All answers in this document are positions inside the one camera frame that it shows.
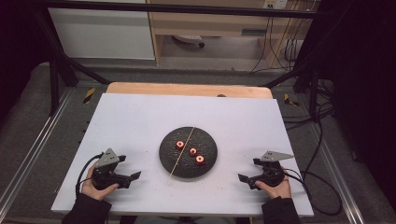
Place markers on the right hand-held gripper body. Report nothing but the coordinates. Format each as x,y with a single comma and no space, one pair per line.
271,175

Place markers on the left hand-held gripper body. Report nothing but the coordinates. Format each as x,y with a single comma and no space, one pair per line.
107,174

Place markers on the red cored hawthorn fruit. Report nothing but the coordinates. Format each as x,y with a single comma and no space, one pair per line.
180,144
193,151
200,160

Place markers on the black textured round plate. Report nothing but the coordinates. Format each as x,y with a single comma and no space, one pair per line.
186,165

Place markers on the thin wooden skewer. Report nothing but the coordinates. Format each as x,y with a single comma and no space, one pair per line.
186,143

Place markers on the person's right hand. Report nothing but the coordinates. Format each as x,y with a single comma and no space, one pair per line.
280,191

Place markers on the person's left hand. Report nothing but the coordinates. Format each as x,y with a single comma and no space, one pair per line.
95,191

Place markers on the yellow black tape strip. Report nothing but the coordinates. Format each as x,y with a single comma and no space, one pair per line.
289,100
89,95

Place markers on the wooden table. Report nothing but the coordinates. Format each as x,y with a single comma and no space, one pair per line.
174,89

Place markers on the black metal stand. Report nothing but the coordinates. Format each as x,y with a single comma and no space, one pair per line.
313,90
54,90

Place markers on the white cabinet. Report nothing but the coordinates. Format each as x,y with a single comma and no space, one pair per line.
102,34

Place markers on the office chair base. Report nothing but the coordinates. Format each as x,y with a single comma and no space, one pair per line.
188,39

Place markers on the dark curtain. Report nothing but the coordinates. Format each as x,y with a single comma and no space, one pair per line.
15,46
367,77

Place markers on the light wooden desk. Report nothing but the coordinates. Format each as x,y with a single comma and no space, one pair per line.
202,25

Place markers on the white power socket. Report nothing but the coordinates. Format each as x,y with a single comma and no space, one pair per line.
275,3

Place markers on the black metal crossbar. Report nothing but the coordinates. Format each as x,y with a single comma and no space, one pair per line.
186,8

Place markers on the aluminium floor rail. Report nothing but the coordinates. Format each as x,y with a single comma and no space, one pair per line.
339,174
34,146

